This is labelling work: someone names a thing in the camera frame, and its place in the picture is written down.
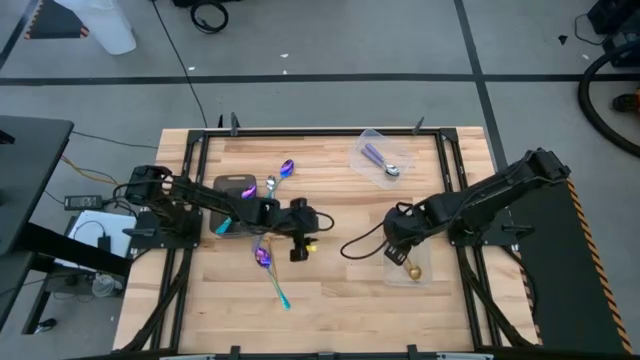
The large black hazard-edged mat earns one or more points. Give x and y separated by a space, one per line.
560 275

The small black hazard-striped mat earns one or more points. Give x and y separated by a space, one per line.
52 25

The gold spoon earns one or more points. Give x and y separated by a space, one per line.
414 272
269 242

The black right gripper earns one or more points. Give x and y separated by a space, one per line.
405 225

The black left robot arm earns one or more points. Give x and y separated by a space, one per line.
210 200

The small black plug adapter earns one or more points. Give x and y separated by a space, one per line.
104 243

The black power adapter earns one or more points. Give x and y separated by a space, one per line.
82 202

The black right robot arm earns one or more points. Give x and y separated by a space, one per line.
500 190

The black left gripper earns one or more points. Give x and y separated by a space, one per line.
299 222

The black equipment box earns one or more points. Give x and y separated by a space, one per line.
622 47
612 15

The black frame clamp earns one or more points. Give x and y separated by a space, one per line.
220 121
234 124
411 351
419 125
234 351

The white flat board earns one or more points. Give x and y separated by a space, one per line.
115 225

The dark smoky plastic bin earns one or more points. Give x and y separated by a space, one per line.
231 182

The small black floor debris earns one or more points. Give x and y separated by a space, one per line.
563 39

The black metal table frame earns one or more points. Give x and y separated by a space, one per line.
300 133

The black desk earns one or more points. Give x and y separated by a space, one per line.
30 175

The clear plastic container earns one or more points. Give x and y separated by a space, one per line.
425 260
395 150

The black and orange tool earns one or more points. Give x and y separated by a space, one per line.
627 102

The clear plastic bottle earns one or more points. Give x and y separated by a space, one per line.
103 286

